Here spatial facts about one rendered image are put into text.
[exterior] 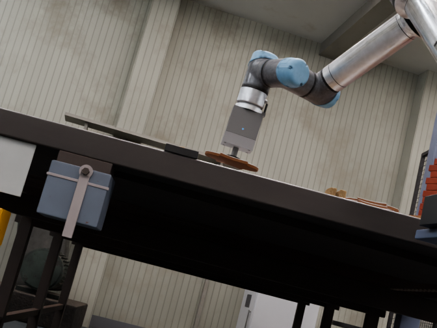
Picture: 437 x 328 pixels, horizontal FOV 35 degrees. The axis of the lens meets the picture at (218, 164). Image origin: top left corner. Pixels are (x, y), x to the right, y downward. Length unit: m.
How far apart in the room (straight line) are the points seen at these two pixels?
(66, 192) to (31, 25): 6.48
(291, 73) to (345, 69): 0.15
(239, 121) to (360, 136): 6.49
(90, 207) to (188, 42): 6.53
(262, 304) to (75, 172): 5.47
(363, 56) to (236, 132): 0.38
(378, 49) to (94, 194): 0.78
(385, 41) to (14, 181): 0.94
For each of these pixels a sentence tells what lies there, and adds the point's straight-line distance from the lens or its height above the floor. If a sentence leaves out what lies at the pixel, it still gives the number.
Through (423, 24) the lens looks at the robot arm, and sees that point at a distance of 1.51.
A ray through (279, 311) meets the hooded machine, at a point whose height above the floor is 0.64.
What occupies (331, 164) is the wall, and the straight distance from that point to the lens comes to 8.09.
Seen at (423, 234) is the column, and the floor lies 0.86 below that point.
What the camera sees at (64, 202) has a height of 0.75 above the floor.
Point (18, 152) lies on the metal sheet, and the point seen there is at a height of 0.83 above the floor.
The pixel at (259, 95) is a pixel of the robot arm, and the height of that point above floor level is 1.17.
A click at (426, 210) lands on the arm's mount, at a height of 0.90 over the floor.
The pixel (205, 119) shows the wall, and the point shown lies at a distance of 7.78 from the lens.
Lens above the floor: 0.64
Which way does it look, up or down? 11 degrees up
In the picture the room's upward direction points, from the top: 15 degrees clockwise
